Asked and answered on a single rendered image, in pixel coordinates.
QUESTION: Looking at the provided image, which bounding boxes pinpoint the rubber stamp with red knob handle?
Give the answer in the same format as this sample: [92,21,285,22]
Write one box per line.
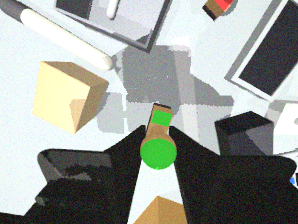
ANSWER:
[202,0,234,20]

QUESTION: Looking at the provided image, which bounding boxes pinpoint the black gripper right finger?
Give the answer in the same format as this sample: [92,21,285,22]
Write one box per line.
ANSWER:
[169,126,297,224]

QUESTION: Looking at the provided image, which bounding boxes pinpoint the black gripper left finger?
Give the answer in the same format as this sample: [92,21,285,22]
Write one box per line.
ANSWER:
[36,125,146,224]

